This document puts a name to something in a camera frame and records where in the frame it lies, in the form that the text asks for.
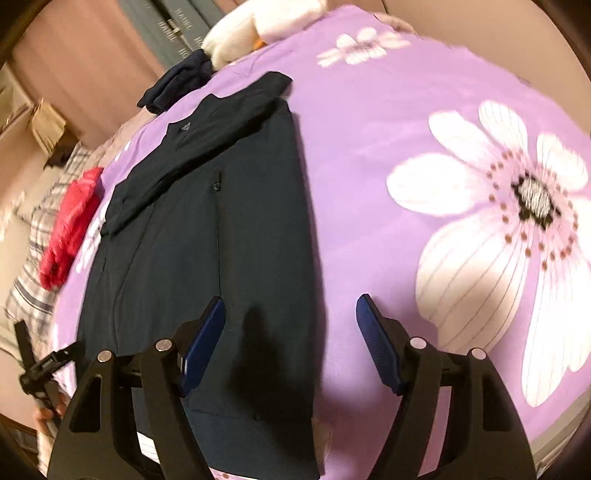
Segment grey plaid pillow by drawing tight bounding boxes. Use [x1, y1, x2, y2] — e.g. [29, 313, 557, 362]
[4, 143, 93, 352]

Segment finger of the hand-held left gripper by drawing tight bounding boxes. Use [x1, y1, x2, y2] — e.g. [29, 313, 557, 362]
[50, 342, 85, 366]
[14, 322, 38, 370]

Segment purple floral blanket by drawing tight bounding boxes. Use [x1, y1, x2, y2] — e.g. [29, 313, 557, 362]
[51, 4, 591, 480]

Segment grey-green printed curtain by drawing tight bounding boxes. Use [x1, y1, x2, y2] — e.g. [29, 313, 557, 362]
[117, 0, 232, 61]

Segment red puffer jacket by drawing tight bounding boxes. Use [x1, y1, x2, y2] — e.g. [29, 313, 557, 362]
[39, 167, 106, 291]

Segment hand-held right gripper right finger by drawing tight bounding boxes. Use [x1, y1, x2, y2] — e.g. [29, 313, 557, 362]
[355, 293, 539, 480]

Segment folded navy clothes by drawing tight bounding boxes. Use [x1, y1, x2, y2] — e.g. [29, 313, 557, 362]
[137, 50, 215, 114]

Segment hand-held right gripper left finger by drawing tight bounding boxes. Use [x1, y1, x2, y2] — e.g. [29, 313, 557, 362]
[46, 295, 227, 480]

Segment navy zip jacket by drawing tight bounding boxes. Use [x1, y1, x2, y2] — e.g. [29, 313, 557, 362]
[76, 71, 324, 478]

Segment hanging tan paper bundle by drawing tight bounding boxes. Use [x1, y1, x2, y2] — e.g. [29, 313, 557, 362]
[30, 99, 68, 153]

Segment white goose plush toy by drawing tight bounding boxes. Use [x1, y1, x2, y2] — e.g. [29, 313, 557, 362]
[202, 0, 333, 68]

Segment pink curtain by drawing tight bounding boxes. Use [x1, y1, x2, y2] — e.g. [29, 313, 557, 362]
[11, 0, 171, 139]

